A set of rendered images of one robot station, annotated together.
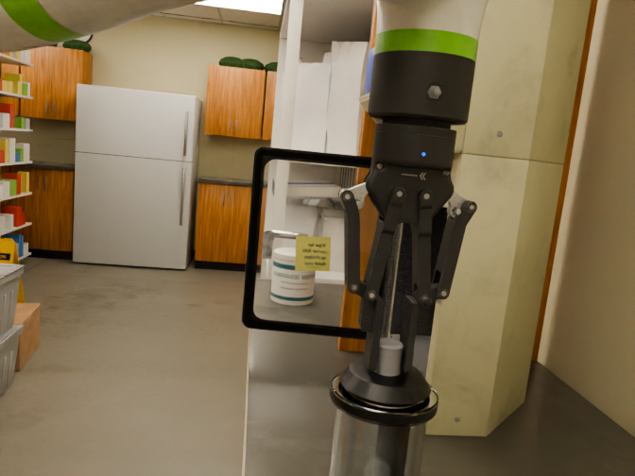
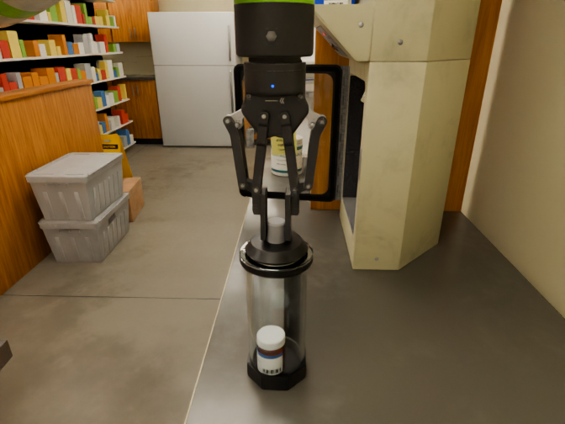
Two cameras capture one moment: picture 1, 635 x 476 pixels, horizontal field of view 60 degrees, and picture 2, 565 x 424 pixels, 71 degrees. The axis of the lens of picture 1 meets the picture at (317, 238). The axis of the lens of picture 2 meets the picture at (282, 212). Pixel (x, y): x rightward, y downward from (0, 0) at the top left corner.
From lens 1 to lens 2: 18 cm
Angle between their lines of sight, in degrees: 17
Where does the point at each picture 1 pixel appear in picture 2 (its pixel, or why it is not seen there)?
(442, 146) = (287, 78)
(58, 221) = (150, 118)
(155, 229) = (215, 119)
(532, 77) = not seen: outside the picture
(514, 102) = (412, 13)
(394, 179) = (261, 105)
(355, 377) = (251, 245)
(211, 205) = not seen: hidden behind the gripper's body
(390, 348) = (274, 225)
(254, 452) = (232, 283)
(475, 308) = (386, 181)
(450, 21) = not seen: outside the picture
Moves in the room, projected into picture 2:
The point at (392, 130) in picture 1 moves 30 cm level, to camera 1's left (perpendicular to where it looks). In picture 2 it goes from (250, 68) to (17, 66)
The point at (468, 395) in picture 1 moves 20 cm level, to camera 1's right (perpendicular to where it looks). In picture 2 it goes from (383, 242) to (473, 248)
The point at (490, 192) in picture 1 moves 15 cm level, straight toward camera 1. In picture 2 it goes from (394, 91) to (377, 100)
